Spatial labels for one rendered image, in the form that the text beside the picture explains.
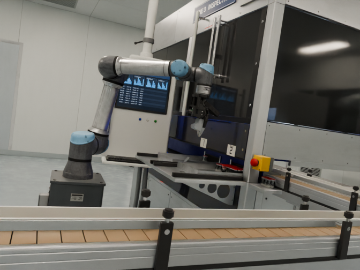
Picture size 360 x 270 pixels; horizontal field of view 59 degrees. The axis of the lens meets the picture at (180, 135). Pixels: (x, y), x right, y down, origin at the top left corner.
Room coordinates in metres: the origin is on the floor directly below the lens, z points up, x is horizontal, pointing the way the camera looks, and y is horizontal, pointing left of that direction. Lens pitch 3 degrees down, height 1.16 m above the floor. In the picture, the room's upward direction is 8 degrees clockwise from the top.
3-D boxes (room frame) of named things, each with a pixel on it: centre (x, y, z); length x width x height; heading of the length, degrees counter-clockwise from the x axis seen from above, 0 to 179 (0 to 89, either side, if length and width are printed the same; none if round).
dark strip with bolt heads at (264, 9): (1.71, -0.35, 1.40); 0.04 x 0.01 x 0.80; 24
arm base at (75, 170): (1.64, 0.49, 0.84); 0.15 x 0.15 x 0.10
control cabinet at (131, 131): (2.52, 0.34, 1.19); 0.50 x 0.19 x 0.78; 106
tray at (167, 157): (2.08, -0.08, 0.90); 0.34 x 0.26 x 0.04; 114
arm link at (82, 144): (1.64, 0.49, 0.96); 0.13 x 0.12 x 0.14; 167
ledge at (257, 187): (1.59, -0.47, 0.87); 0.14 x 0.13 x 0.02; 114
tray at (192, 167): (1.77, -0.22, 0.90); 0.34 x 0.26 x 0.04; 114
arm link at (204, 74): (1.64, -0.08, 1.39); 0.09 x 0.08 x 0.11; 77
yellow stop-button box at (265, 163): (1.59, -0.43, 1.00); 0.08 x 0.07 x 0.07; 114
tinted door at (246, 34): (1.89, -0.28, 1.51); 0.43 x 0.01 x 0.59; 24
